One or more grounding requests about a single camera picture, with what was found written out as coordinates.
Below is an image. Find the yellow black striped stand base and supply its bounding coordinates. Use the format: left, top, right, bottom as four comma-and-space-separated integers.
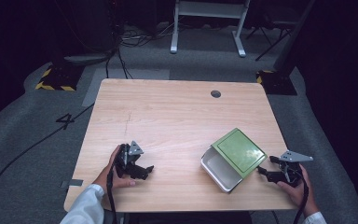
255, 69, 298, 96
34, 63, 86, 92

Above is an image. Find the white metal desk frame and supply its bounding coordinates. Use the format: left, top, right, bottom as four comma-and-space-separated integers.
170, 0, 252, 59

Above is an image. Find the person's left hand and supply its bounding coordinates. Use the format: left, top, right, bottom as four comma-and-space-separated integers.
92, 144, 138, 190

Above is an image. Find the white rectangular box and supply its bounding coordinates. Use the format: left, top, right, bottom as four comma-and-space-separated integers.
200, 146, 244, 194

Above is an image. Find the long black floor cable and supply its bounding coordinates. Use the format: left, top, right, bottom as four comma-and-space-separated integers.
0, 103, 95, 216

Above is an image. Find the grey tape strip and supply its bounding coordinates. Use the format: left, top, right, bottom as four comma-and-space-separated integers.
60, 178, 85, 189

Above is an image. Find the black tripod stand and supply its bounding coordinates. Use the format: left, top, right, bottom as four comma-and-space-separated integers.
245, 17, 296, 63

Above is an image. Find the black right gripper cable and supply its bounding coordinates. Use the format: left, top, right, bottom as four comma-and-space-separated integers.
292, 174, 310, 224

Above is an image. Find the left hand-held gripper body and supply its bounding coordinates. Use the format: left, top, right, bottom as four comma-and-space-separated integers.
115, 140, 145, 179

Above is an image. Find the person's right hand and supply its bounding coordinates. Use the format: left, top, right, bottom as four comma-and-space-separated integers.
276, 163, 320, 218

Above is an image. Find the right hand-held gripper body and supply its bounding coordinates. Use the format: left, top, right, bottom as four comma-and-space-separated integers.
276, 149, 314, 189

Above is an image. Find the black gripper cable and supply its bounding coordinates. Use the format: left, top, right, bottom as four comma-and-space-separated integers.
106, 166, 118, 224
292, 174, 310, 224

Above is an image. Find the green square lid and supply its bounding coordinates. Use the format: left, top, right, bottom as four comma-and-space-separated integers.
210, 127, 269, 180

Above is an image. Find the grey metal stand post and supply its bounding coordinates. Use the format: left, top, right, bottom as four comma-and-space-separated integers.
273, 0, 317, 73

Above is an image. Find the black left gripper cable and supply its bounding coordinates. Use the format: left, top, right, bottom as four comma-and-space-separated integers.
106, 166, 118, 224

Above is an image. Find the bundle of black floor cables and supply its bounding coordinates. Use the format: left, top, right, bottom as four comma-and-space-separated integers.
117, 22, 176, 49

